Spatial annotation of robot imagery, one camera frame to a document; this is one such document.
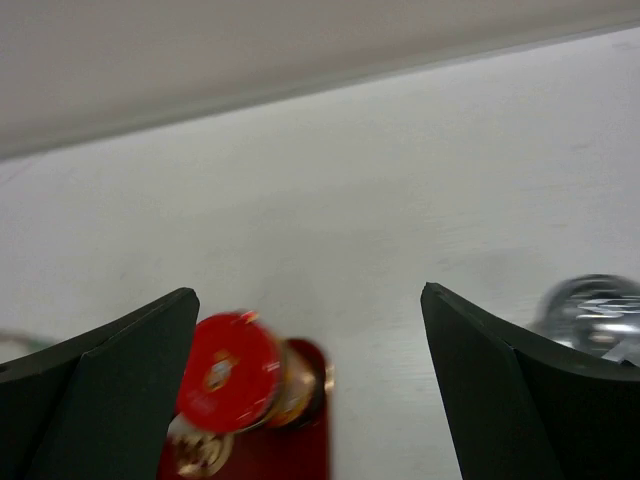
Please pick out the red-capped sauce jar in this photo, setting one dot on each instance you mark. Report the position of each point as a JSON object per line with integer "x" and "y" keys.
{"x": 241, "y": 376}

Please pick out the red lacquer tray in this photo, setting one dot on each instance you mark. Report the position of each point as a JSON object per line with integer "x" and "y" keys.
{"x": 301, "y": 451}

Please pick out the grey-capped salt shaker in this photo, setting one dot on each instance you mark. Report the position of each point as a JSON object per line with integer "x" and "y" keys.
{"x": 597, "y": 314}

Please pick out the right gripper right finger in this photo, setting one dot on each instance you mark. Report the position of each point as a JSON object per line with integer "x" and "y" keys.
{"x": 520, "y": 406}

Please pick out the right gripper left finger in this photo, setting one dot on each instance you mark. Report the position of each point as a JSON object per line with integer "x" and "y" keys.
{"x": 98, "y": 406}

